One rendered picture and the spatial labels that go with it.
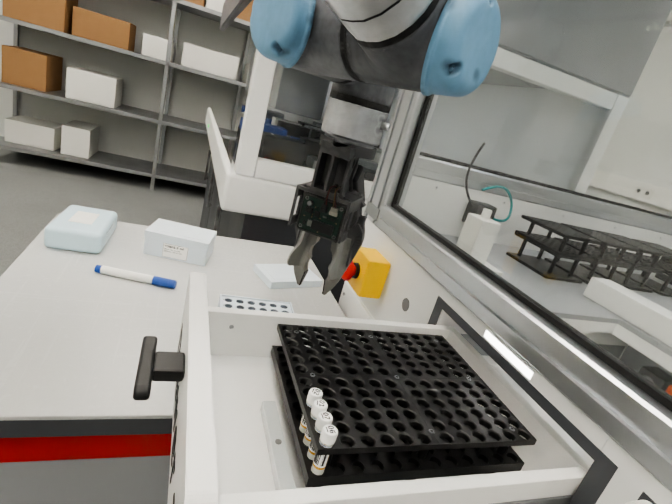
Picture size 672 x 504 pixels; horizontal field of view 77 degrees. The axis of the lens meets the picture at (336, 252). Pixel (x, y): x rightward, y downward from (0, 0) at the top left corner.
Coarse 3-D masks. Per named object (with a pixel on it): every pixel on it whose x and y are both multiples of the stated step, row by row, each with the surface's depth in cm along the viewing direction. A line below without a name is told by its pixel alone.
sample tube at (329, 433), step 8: (328, 424) 33; (328, 432) 32; (336, 432) 32; (320, 440) 33; (328, 440) 32; (320, 456) 33; (328, 456) 33; (312, 464) 34; (320, 464) 33; (320, 472) 33
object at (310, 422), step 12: (288, 324) 48; (288, 336) 46; (288, 348) 43; (300, 348) 44; (288, 360) 42; (300, 360) 43; (300, 372) 40; (300, 384) 38; (312, 384) 39; (300, 396) 37; (312, 420) 35; (312, 432) 33; (312, 444) 33; (336, 444) 33
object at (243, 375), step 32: (224, 320) 48; (256, 320) 49; (288, 320) 51; (320, 320) 52; (352, 320) 54; (224, 352) 50; (256, 352) 51; (224, 384) 45; (256, 384) 47; (224, 416) 41; (256, 416) 42; (224, 448) 38; (256, 448) 39; (288, 448) 40; (544, 448) 43; (224, 480) 35; (256, 480) 35; (416, 480) 32; (448, 480) 33; (480, 480) 34; (512, 480) 35; (544, 480) 36; (576, 480) 38
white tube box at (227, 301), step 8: (224, 296) 71; (232, 296) 72; (240, 296) 72; (224, 304) 69; (232, 304) 70; (240, 304) 70; (248, 304) 71; (256, 304) 72; (264, 304) 73; (272, 304) 74; (280, 304) 74; (288, 304) 75; (288, 312) 72
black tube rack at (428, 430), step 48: (336, 336) 48; (384, 336) 51; (432, 336) 54; (288, 384) 43; (336, 384) 40; (384, 384) 42; (432, 384) 44; (480, 384) 47; (384, 432) 36; (432, 432) 37; (480, 432) 39; (528, 432) 41; (336, 480) 34; (384, 480) 36
